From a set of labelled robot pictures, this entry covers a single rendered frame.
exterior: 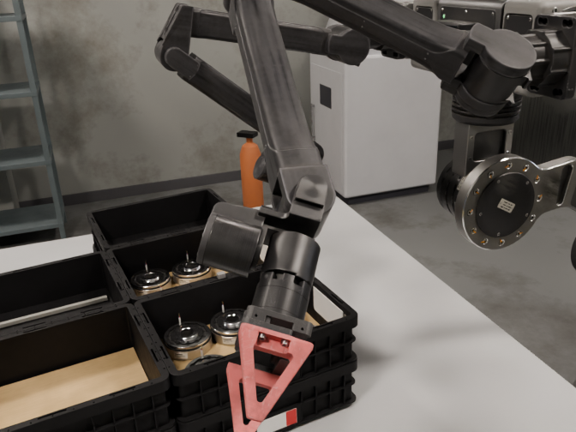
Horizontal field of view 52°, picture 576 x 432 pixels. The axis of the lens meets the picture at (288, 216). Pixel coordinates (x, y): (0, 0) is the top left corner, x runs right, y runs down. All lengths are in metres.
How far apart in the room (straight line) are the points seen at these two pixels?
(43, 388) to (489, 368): 0.99
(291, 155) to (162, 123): 3.95
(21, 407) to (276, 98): 0.82
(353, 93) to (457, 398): 2.86
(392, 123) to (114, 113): 2.02
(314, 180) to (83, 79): 3.93
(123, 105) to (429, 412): 3.63
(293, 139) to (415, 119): 3.59
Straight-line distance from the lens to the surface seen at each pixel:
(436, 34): 0.90
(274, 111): 0.72
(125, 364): 1.32
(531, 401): 1.44
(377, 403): 1.37
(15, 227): 4.07
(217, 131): 4.70
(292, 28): 1.29
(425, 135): 4.34
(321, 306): 1.33
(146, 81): 4.54
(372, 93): 4.05
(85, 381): 1.30
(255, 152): 3.87
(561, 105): 4.71
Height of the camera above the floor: 1.59
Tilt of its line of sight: 23 degrees down
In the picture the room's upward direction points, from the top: 2 degrees counter-clockwise
